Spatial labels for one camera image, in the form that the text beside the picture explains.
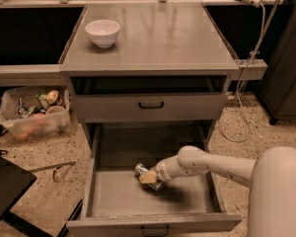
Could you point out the grey top drawer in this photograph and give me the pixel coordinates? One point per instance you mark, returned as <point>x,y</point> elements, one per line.
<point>151,107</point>

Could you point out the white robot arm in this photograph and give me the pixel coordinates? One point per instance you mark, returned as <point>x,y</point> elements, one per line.
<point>271,179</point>

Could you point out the silver blue redbull can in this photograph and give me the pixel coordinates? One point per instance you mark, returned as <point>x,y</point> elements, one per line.
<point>147,177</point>

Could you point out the dark cabinet on wheels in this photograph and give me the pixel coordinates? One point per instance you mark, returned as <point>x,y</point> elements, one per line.
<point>277,91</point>

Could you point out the grey drawer cabinet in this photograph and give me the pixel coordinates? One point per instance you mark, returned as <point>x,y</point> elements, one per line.
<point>162,48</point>

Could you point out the clear plastic storage bin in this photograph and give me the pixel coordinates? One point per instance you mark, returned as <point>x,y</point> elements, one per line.
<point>35,111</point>

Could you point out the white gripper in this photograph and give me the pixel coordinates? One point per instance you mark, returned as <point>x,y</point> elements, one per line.
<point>163,171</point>

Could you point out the metal rod on floor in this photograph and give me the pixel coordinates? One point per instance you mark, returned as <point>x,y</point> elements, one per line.
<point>55,166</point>

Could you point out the black chair base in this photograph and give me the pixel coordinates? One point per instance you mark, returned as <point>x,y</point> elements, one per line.
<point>14,182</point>

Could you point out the white ceramic bowl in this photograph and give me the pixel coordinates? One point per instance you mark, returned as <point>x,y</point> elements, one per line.
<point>103,33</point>

